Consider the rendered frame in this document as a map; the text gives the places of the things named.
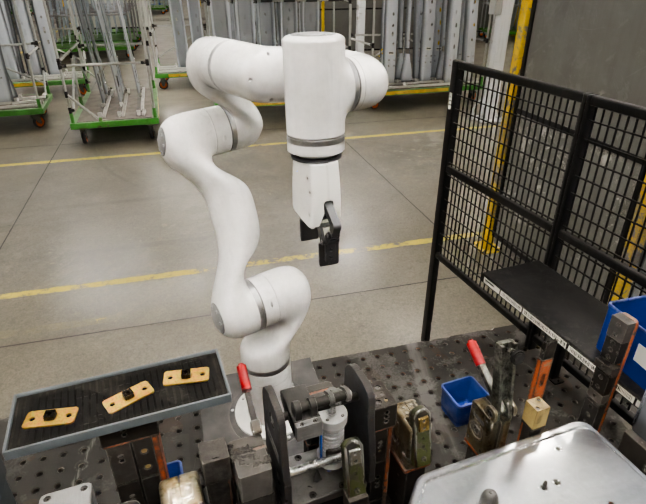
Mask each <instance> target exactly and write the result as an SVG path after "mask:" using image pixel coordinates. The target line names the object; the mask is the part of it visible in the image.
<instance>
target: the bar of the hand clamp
mask: <svg viewBox="0 0 646 504"><path fill-rule="evenodd" d="M517 349H518V343H516V342H515V341H514V340H513V339H511V338H509V339H506V340H502V341H498V340H497V341H496V342H495V355H494V369H493V383H492V397H491V405H492V406H494V407H495V409H496V410H497V412H498V419H497V422H496V423H498V422H500V412H501V400H503V403H504V405H505V406H506V408H507V412H506V413H504V414H503V415H504V416H506V417H507V418H508V419H510V418H511V416H512V404H513V393H514V382H515V371H516V365H519V364H521V363H522V362H523V361H524V359H525V353H524V352H523V351H521V350H517Z"/></svg>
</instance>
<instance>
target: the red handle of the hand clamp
mask: <svg viewBox="0 0 646 504"><path fill-rule="evenodd" d="M467 342H468V343H467V344H466V345H467V348H468V350H469V352H470V354H471V357H472V359H473V361H474V363H475V365H476V367H477V368H478V370H479V372H480V375H481V377H482V379H483V381H484V384H485V386H486V388H487V390H488V393H489V395H490V397H492V383H493V379H492V377H491V375H490V373H489V370H488V368H487V366H486V362H485V360H484V357H483V355H482V353H481V351H480V349H479V346H478V344H477V342H476V341H473V339H471V340H469V341H467ZM506 412H507V408H506V406H505V405H504V403H503V401H502V400H501V412H500V415H501V414H504V413H506Z"/></svg>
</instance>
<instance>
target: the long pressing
mask: <svg viewBox="0 0 646 504"><path fill-rule="evenodd" d="M556 447H559V448H561V451H558V450H557V449H556ZM556 479H558V480H559V481H560V485H556V484H555V483H554V480H556ZM545 480H546V481H547V482H548V484H547V490H543V489H542V488H541V485H542V484H543V482H544V481H545ZM487 488H491V489H493V490H495V491H496V493H497V494H498V497H499V504H609V502H612V503H613V504H646V475H645V474H644V473H642V472H641V471H640V470H639V469H638V468H637V467H636V466H635V465H634V464H633V463H632V462H631V461H630V460H628V459H627V458H626V457H625V456H624V455H623V454H622V453H621V452H620V451H619V450H618V449H617V448H616V447H614V446H613V445H612V444H611V443H610V442H609V441H608V440H607V439H606V438H605V437H604V436H603V435H601V434H600V433H599V432H598V431H597V430H596V429H594V428H593V427H592V426H591V425H589V424H587V423H585V422H580V421H575V422H571V423H568V424H565V425H562V426H559V427H556V428H553V429H551V430H548V431H545V432H542V433H539V434H536V435H533V436H530V437H528V438H525V439H522V440H519V441H516V442H513V443H510V444H507V445H505V446H502V447H499V448H496V449H493V450H490V451H487V452H484V453H482V454H479V455H476V456H473V457H470V458H467V459H464V460H461V461H459V462H456V463H453V464H450V465H447V466H444V467H441V468H438V469H435V470H433V471H430V472H427V473H424V474H422V475H421V476H420V477H419V478H418V479H417V480H416V482H415V485H414V488H413V491H412V494H411V497H410V500H409V503H408V504H478V503H479V499H480V495H481V493H482V492H483V491H484V490H485V489H487Z"/></svg>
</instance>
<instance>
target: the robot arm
mask: <svg viewBox="0 0 646 504"><path fill-rule="evenodd" d="M186 71H187V75H188V79H189V81H190V83H191V84H192V86H193V87H194V88H195V89H196V90H197V91H198V92H199V93H200V94H201V95H203V96H204V97H206V98H208V99H209V100H211V101H213V102H215V103H217V104H219V105H217V106H212V107H206V108H201V109H197V110H192V111H187V112H183V113H179V114H176V115H173V116H171V117H169V118H167V119H166V120H165V121H164V122H163V123H162V125H161V126H160V129H159V131H158V137H157V141H158V147H159V148H158V149H159V151H160V153H161V155H162V157H163V159H164V160H165V162H166V163H167V164H168V165H169V166H170V167H171V168H172V169H174V170H175V171H176V172H178V173H179V174H181V175H182V176H184V177H185V178H186V179H188V180H189V181H190V182H191V183H193V184H194V185H195V186H196V187H197V188H198V189H199V191H200V192H201V193H202V195H203V197H204V199H205V201H206V204H207V207H208V210H209V213H210V217H211V220H212V223H213V227H214V230H215V234H216V238H217V244H218V265H217V271H216V276H215V281H214V286H213V291H212V297H211V316H212V319H213V322H214V324H215V327H216V328H217V329H218V330H219V332H220V333H221V334H223V335H224V336H226V337H230V338H241V337H244V338H243V340H242V342H241V345H240V357H241V363H244V364H246V367H247V371H248V375H249V379H250V383H251V387H252V390H251V395H252V399H253V403H254V407H255V411H256V415H257V419H259V420H260V422H261V425H262V434H261V435H262V438H263V439H266V435H265V422H264V409H263V395H262V389H263V387H264V386H268V385H272V387H273V388H274V390H275V393H276V395H277V397H278V400H279V402H280V405H281V407H282V410H283V412H284V408H283V405H282V401H281V398H280V391H281V390H283V389H287V388H291V387H294V386H293V385H292V377H291V363H290V350H289V344H290V341H291V339H292V338H293V336H294V335H295V333H296V332H297V330H298V328H299V327H300V325H301V323H302V322H303V320H304V318H305V316H306V314H307V312H308V309H309V306H310V301H311V290H310V284H309V282H308V280H307V278H306V276H305V275H304V274H303V273H302V272H301V271H300V270H298V269H297V268H295V267H292V266H281V267H277V268H273V269H270V270H268V271H265V272H262V273H260V274H257V275H254V276H252V277H249V278H246V279H244V271H245V267H246V265H247V263H248V261H249V259H250V258H251V256H252V255H253V253H254V251H255V250H256V248H257V245H258V242H259V237H260V226H259V220H258V215H257V211H256V207H255V204H254V200H253V197H252V194H251V192H250V190H249V188H248V187H247V185H246V184H245V183H244V182H242V181H241V180H240V179H238V178H236V177H234V176H232V175H230V174H228V173H226V172H224V171H222V170H221V169H219V168H218V167H217V166H216V165H215V164H214V163H213V160H212V156H214V155H218V154H222V153H226V152H230V151H235V150H238V149H242V148H245V147H248V146H250V145H252V144H253V143H254V142H255V141H256V140H257V139H258V138H259V136H260V134H261V132H262V127H263V121H262V117H261V115H260V113H259V111H258V109H257V108H256V106H255V105H254V104H253V103H252V102H251V101H253V102H258V103H281V102H285V110H286V129H287V150H288V152H290V153H291V159H293V177H292V190H293V207H294V210H295V211H296V212H297V214H298V215H299V217H300V218H301V219H299V226H300V240H301V241H308V240H313V239H318V238H320V242H319V243H318V264H319V266H320V267H323V266H328V265H333V264H337V263H339V241H340V231H341V223H340V217H341V193H340V177H339V166H338V160H339V159H340V158H341V157H342V152H343V151H344V150H345V118H346V115H347V113H348V112H352V111H358V110H363V109H367V108H370V107H372V106H374V105H376V104H377V103H379V102H380V101H381V100H382V99H383V98H384V96H385V95H386V93H387V90H388V75H387V72H386V70H385V68H384V66H383V65H382V64H381V63H380V62H379V61H378V60H377V59H375V58H374V57H372V56H370V55H367V54H364V53H361V52H356V51H350V50H345V38H344V36H343V35H341V34H338V33H333V32H299V33H293V34H289V35H286V36H285V37H284V38H283V39H282V46H262V45H257V44H253V43H248V42H243V41H238V40H232V39H226V38H221V37H214V36H207V37H202V38H199V39H197V40H196V41H195V42H194V43H193V44H192V45H191V46H190V48H189V50H188V53H187V57H186ZM325 219H328V222H325V223H321V221H322V220H325ZM326 227H330V229H329V230H330V231H328V232H327V233H326V235H324V231H323V228H326ZM235 417H236V422H237V424H238V426H239V427H240V428H241V430H242V431H244V432H245V433H246V434H248V435H250V436H251V435H252V432H251V429H250V421H251V418H250V414H249V410H248V406H247V401H246V398H245V393H244V394H243V395H242V396H241V397H240V399H239V400H238V402H237V405H236V408H235Z"/></svg>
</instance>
